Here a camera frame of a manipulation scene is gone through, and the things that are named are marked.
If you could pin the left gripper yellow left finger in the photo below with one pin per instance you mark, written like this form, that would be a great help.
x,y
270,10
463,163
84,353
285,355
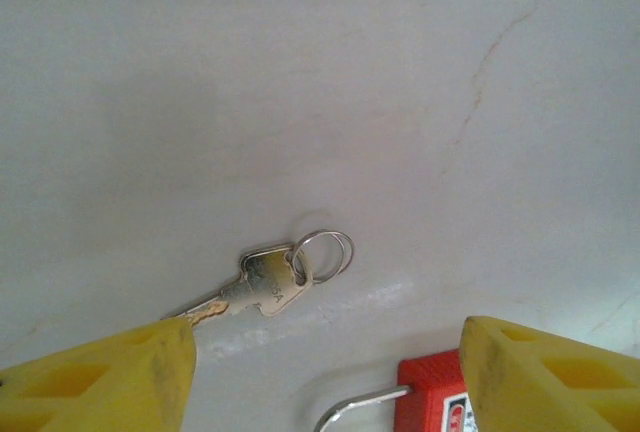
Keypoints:
x,y
100,382

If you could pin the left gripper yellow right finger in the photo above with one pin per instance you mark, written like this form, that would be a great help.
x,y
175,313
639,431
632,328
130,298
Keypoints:
x,y
550,387

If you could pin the silver key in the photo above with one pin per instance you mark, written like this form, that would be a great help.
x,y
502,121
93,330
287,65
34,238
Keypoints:
x,y
270,282

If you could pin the red padlock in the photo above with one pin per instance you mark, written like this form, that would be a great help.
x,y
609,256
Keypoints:
x,y
430,377

